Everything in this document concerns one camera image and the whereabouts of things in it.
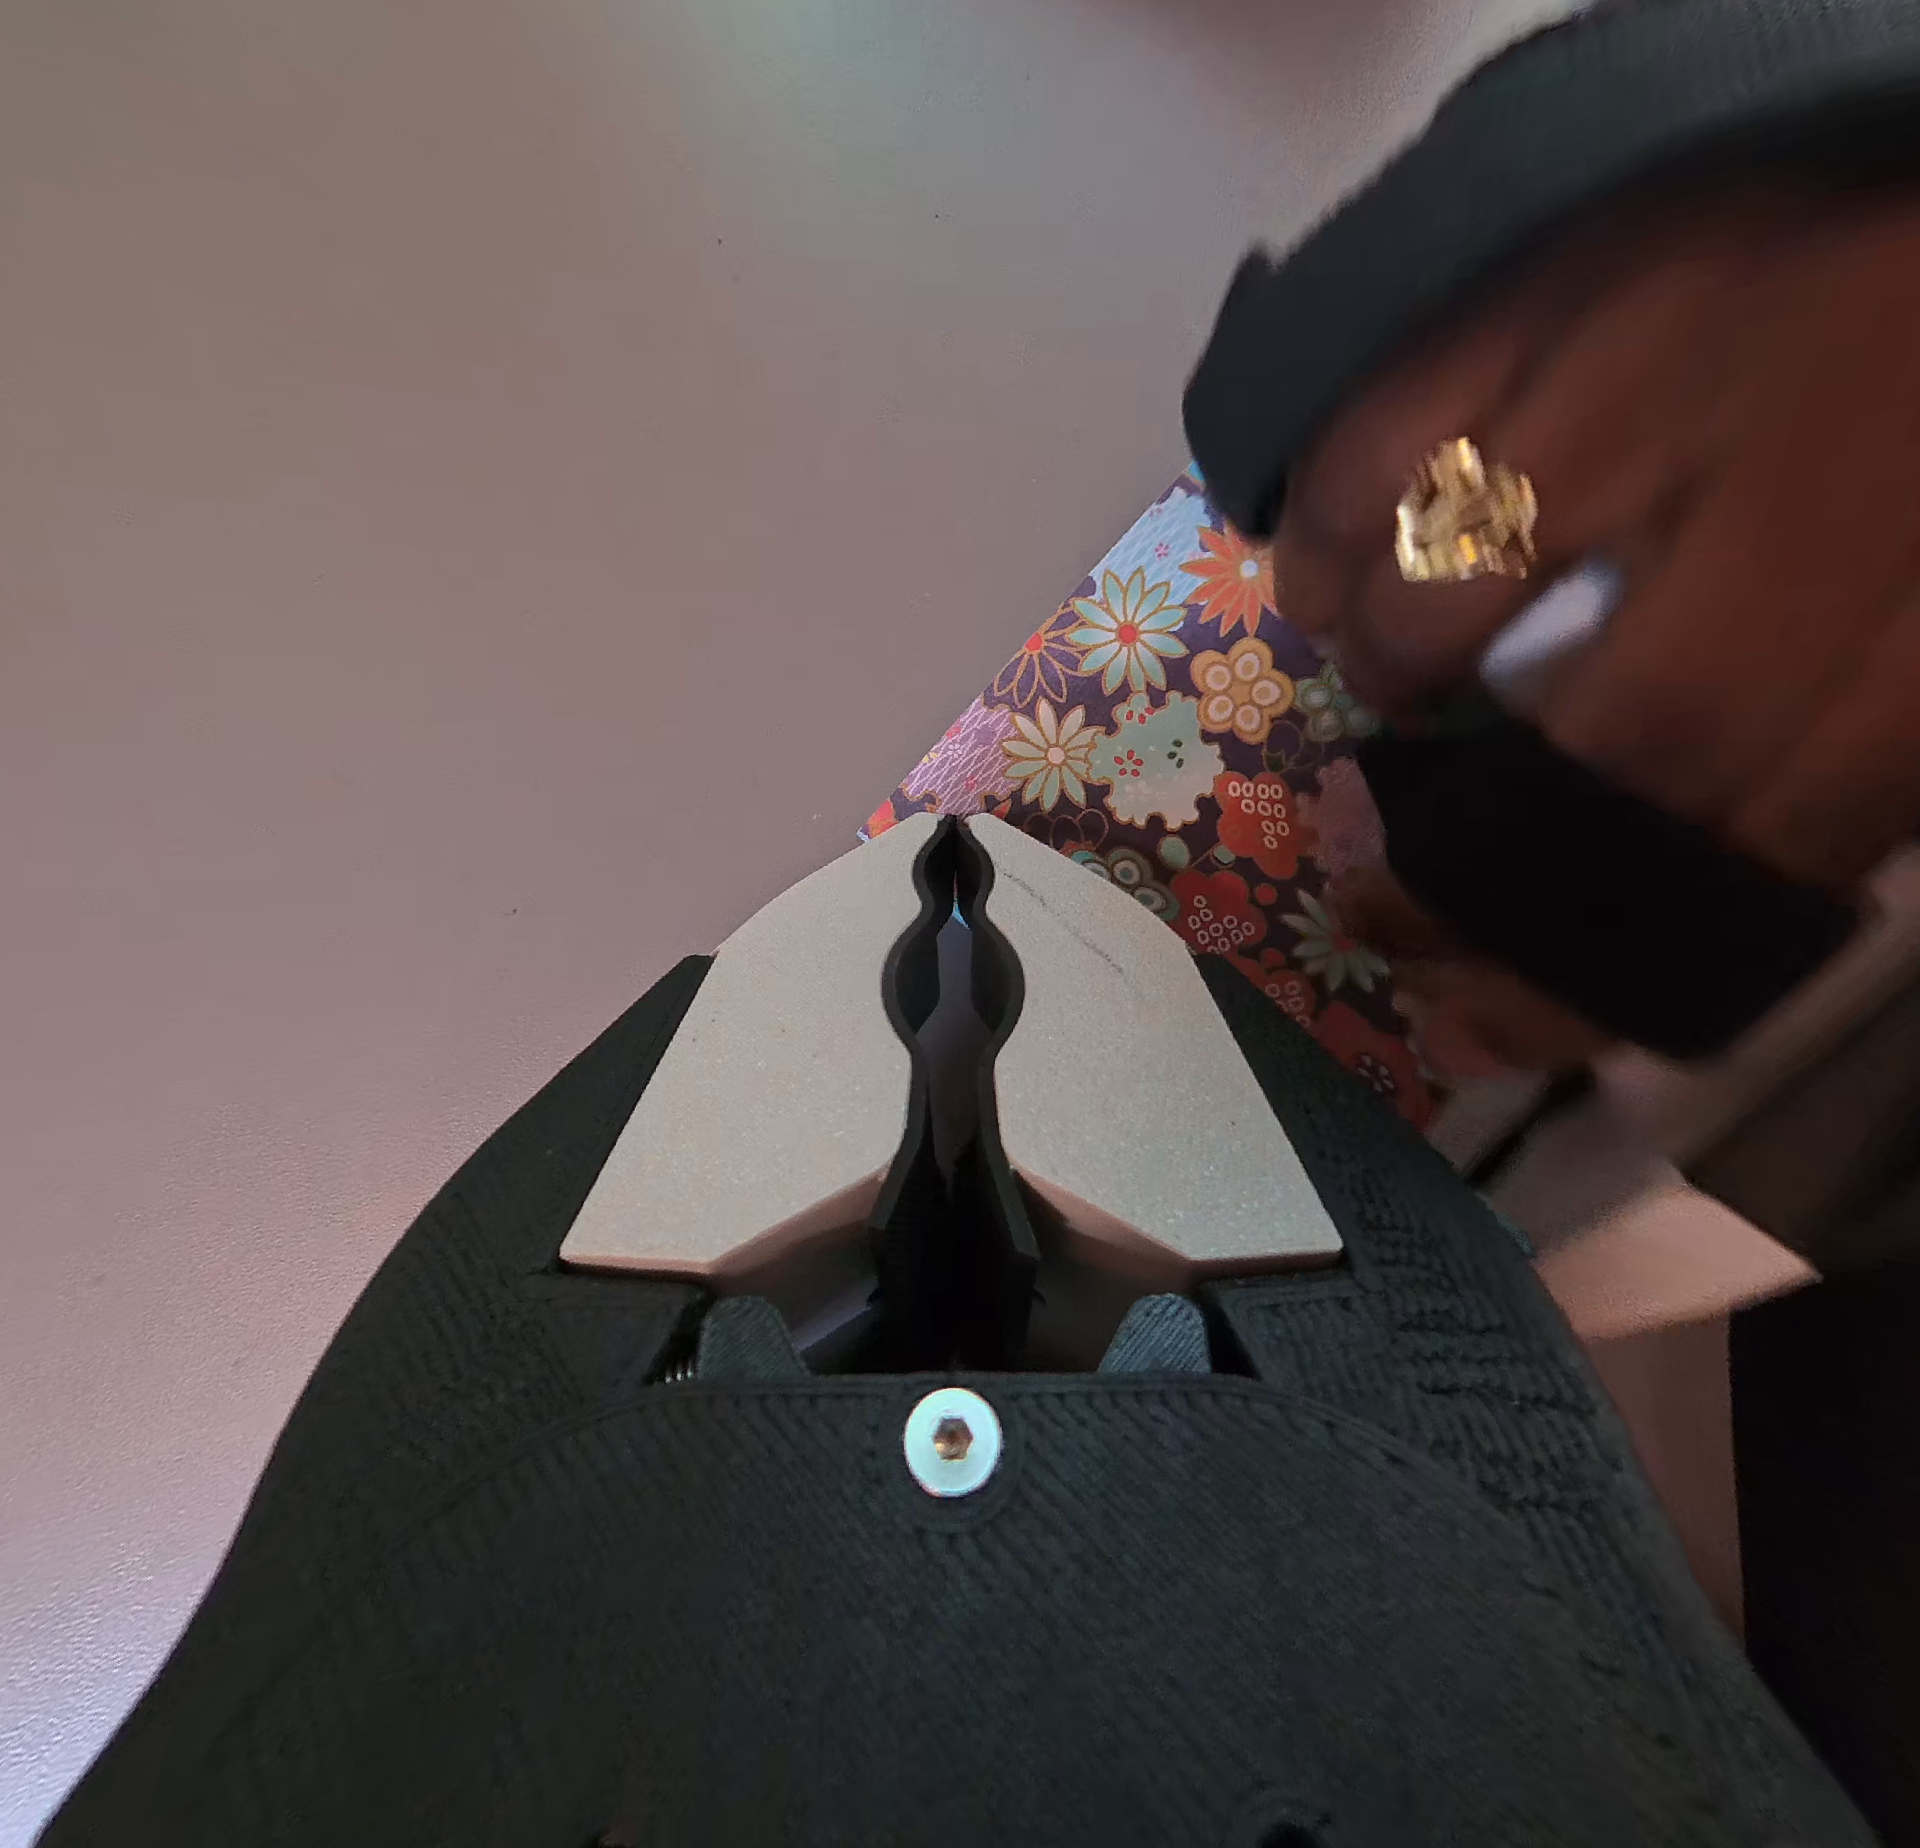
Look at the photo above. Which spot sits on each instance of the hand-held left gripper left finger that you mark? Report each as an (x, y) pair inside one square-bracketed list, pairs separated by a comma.
[(750, 1099)]

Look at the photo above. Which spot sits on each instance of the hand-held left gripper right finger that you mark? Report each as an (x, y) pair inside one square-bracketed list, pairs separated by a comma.
[(1155, 1099)]

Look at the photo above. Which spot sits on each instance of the floral origami paper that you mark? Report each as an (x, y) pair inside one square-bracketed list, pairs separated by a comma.
[(1170, 738)]

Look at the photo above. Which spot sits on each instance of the person's right hand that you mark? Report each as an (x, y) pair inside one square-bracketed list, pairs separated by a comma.
[(1724, 529)]

